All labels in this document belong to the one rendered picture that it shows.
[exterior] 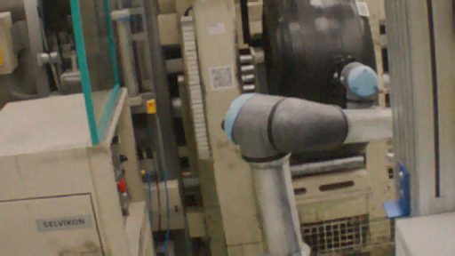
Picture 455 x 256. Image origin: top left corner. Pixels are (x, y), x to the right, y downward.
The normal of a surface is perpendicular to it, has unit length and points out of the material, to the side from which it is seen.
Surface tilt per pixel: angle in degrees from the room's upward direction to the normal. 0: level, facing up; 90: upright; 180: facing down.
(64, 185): 90
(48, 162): 90
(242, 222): 90
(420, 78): 90
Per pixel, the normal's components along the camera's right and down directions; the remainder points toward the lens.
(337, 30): 0.01, -0.34
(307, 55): 0.04, -0.12
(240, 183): 0.08, 0.24
